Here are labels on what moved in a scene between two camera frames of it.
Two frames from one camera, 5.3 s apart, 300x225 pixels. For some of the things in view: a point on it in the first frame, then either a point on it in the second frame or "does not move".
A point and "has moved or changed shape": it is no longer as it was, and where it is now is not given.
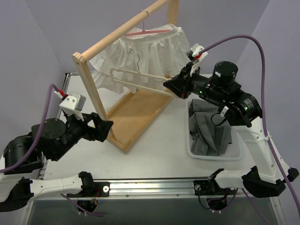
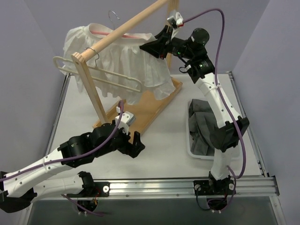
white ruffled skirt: (142, 59) has moved or changed shape
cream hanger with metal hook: (139, 73) -> (139, 83)
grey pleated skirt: (210, 132) does not move
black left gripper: (94, 126) -> (131, 145)
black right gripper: (185, 82) -> (164, 43)
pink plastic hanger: (146, 31) -> (108, 33)
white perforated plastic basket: (234, 152) does not move
